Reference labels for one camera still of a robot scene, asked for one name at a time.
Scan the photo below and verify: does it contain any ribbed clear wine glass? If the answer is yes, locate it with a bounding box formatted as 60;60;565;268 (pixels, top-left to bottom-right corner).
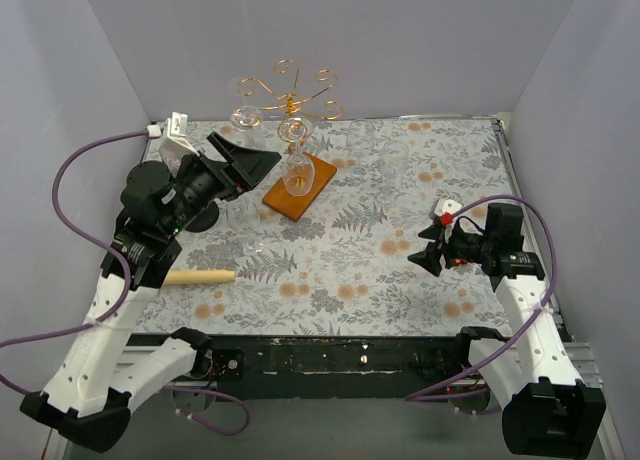
240;127;263;150

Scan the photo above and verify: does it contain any round clear wine glass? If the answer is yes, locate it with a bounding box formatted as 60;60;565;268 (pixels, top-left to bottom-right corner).
228;76;263;130

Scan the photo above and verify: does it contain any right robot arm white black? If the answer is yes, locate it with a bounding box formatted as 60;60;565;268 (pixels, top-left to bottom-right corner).
408;195;606;459

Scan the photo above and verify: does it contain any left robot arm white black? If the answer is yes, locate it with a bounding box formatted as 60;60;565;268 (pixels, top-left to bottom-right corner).
20;132;282;453

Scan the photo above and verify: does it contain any microphone on black stand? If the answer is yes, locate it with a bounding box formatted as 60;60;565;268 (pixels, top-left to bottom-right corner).
185;201;220;233

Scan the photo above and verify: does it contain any floral patterned table mat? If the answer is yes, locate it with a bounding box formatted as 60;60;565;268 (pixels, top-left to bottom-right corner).
135;118;512;337

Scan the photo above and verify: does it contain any wooden pestle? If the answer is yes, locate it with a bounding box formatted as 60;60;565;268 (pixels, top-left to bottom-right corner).
163;270;236;286

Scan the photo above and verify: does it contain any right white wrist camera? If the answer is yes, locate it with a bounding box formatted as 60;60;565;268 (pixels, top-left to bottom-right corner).
433;198;462;233

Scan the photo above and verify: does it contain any gold wire wine glass rack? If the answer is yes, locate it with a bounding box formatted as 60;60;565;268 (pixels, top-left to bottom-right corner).
232;59;344;222

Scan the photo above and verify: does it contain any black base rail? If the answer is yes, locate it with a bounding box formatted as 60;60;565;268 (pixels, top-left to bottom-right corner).
179;335;462;400

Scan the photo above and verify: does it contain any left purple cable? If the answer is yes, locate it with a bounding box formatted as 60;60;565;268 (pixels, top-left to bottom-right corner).
0;124;251;436

